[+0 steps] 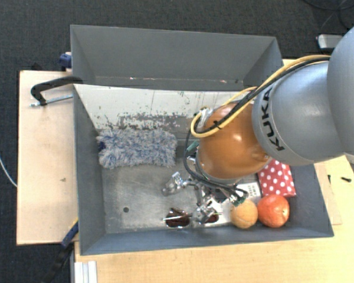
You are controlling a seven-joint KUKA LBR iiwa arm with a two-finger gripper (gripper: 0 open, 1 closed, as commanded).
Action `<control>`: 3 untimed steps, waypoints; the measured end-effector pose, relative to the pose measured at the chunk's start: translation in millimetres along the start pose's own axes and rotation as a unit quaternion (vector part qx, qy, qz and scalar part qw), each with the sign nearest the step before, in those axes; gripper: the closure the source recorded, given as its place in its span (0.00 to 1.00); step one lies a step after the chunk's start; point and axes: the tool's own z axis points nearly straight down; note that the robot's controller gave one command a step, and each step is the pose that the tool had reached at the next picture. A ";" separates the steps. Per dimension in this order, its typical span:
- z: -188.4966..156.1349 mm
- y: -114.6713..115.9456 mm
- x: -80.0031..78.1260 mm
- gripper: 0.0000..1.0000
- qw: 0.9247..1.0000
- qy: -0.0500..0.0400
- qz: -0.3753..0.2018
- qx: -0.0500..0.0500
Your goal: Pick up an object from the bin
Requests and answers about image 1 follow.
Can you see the dark brown sunglasses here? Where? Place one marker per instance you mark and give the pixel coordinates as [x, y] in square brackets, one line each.
[174, 221]

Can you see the pale wood flat board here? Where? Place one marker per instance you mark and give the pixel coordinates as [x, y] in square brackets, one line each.
[44, 164]

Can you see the orange fruit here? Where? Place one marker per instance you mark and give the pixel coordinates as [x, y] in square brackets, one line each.
[272, 211]

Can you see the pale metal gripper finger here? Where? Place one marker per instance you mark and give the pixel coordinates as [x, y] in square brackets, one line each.
[203, 214]
[174, 184]

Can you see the grey metal bin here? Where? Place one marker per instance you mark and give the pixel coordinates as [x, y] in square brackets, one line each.
[141, 193]

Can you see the yellow-orange ball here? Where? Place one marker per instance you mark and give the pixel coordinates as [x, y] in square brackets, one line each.
[244, 215]

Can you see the blue and white fluffy cloth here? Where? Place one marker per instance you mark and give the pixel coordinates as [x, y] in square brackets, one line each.
[137, 148]

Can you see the white printed packet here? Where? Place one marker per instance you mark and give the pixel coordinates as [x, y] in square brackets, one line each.
[253, 191]

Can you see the red white-dotted box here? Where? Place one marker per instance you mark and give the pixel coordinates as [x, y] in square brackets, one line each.
[278, 178]

